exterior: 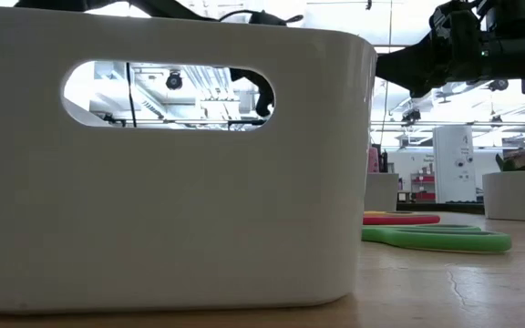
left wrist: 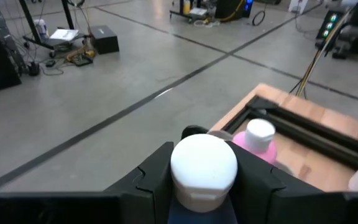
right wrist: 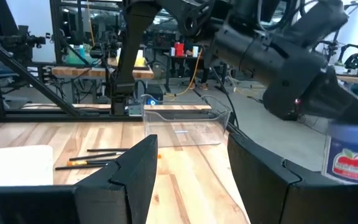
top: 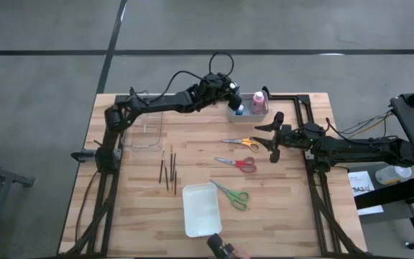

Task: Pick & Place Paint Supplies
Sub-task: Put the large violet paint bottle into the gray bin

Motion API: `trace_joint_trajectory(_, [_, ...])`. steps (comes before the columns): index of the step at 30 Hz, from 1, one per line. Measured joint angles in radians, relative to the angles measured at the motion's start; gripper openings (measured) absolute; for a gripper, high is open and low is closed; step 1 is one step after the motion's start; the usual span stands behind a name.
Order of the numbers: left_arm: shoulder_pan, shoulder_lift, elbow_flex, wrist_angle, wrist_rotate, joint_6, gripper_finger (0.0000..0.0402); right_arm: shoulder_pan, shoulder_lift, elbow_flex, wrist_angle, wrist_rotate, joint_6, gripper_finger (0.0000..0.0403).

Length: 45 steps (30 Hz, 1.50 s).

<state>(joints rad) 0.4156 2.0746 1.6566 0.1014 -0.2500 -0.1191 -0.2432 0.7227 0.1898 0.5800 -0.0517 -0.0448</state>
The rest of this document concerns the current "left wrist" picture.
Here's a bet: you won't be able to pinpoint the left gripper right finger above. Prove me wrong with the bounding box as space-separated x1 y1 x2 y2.
226 141 347 224

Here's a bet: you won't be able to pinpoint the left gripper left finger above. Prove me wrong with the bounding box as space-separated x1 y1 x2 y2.
104 141 175 224

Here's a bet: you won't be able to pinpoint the pink paint bottle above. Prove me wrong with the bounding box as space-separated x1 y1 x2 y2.
232 118 278 165

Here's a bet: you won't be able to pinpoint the large blue paint bottle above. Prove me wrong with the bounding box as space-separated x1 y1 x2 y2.
167 133 239 224

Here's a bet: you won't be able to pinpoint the black box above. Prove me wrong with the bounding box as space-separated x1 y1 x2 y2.
89 24 121 55

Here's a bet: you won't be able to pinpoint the black stand green lights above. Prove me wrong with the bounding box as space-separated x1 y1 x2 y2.
315 10 339 40

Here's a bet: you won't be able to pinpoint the white paper sheet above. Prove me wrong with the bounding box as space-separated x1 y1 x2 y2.
48 28 80 42

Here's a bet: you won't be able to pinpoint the black computer tower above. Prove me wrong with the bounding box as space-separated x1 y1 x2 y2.
214 0 255 19

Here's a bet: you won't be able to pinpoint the black rolling stand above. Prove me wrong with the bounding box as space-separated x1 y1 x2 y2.
19 0 88 60

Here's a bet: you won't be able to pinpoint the white spray bottle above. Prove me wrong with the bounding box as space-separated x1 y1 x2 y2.
33 18 49 40

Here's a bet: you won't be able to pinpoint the black metal rig frame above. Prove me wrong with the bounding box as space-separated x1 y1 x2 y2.
221 95 358 171

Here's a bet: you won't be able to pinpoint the yellow black cable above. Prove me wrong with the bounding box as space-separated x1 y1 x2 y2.
295 6 356 98

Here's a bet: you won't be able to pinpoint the black cable ring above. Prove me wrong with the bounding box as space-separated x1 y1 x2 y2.
251 9 267 27

